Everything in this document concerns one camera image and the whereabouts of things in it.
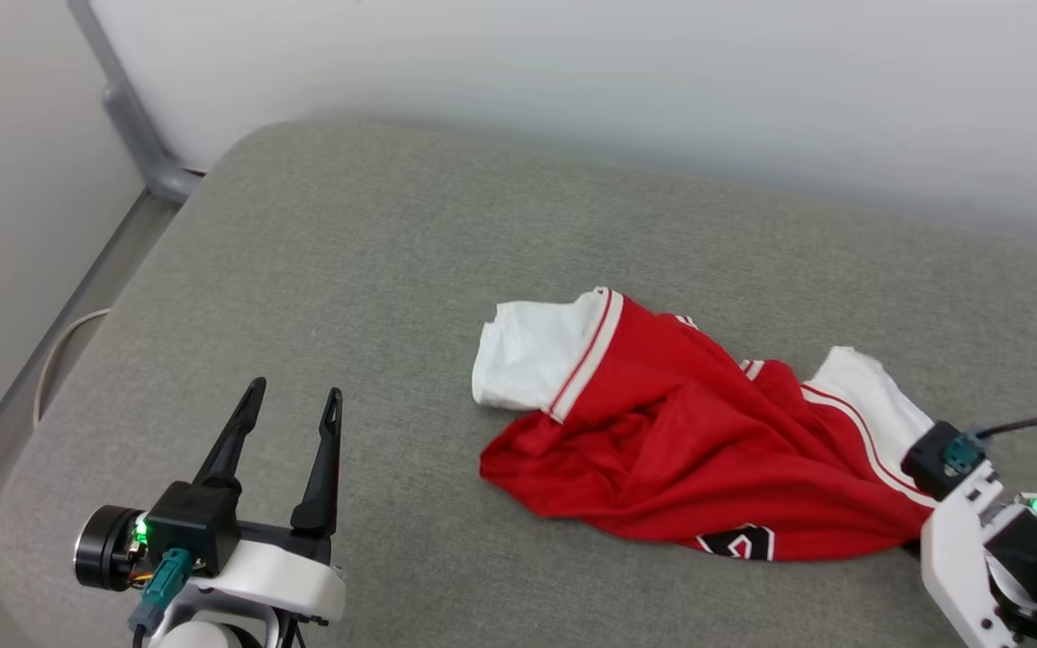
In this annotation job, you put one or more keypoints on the red and white basketball jersey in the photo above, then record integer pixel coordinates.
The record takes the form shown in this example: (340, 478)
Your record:
(662, 441)

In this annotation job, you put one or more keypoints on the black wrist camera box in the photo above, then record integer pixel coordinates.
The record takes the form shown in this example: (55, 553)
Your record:
(194, 531)
(928, 463)

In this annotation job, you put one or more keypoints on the grey fabric sofa seat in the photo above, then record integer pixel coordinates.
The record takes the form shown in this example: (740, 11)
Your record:
(347, 270)

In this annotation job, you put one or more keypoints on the grey metal floor rail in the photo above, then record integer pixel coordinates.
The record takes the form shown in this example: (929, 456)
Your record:
(50, 360)

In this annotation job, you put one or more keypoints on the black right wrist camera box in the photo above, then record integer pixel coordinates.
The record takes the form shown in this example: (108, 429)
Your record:
(928, 463)

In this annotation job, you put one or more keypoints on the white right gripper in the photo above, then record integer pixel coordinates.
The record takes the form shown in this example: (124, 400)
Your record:
(964, 558)

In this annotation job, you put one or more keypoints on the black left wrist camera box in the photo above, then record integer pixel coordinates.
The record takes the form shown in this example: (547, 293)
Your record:
(194, 531)

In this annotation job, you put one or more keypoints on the grey metal pipe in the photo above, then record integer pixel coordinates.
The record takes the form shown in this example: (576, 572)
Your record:
(136, 126)

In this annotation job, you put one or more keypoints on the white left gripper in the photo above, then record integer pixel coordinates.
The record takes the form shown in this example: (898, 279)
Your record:
(284, 576)

